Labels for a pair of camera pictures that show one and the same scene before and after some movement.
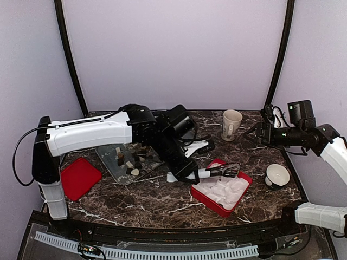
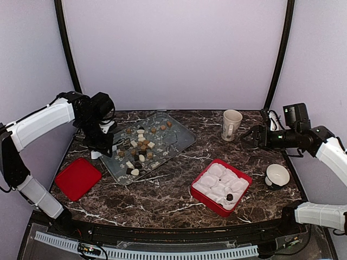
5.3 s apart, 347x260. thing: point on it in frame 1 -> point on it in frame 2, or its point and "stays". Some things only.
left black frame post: (60, 13) stays
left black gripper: (184, 170) -> (103, 146)
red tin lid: (78, 178) stays
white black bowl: (278, 175) stays
